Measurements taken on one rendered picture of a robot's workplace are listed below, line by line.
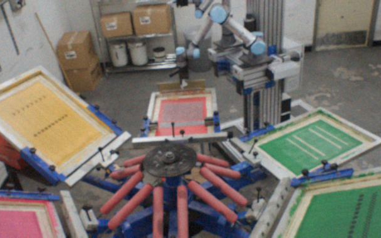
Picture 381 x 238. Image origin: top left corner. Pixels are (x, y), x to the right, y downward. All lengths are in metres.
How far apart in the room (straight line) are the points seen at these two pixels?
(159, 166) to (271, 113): 2.08
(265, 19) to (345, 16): 3.61
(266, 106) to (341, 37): 3.48
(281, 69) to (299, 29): 3.40
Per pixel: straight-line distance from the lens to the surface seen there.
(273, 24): 3.49
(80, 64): 5.93
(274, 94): 3.80
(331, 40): 6.98
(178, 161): 2.02
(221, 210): 1.96
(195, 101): 3.31
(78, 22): 6.70
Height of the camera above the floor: 2.54
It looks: 31 degrees down
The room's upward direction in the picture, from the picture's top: 6 degrees counter-clockwise
